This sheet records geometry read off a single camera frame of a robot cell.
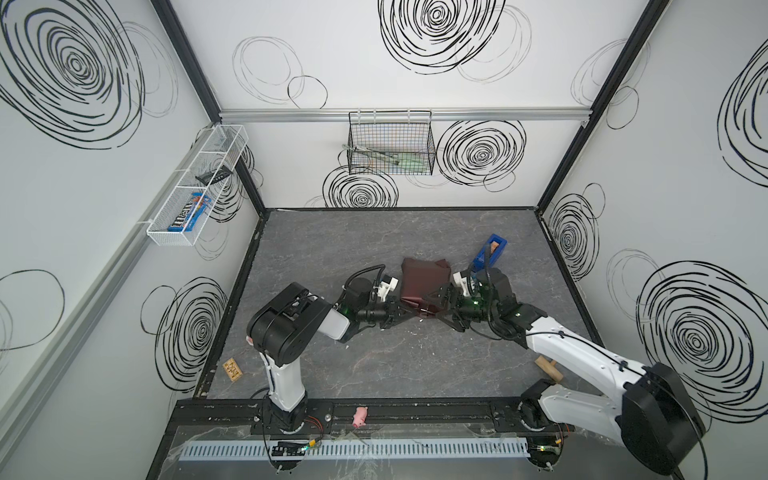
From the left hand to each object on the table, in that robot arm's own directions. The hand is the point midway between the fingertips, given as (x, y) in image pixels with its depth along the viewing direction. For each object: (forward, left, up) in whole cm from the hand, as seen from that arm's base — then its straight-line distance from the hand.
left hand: (415, 316), depth 84 cm
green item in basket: (+36, +1, +26) cm, 44 cm away
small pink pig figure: (-24, +14, -5) cm, 28 cm away
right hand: (-1, -3, +8) cm, 8 cm away
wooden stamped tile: (-14, +50, -7) cm, 52 cm away
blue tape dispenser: (+23, -25, 0) cm, 34 cm away
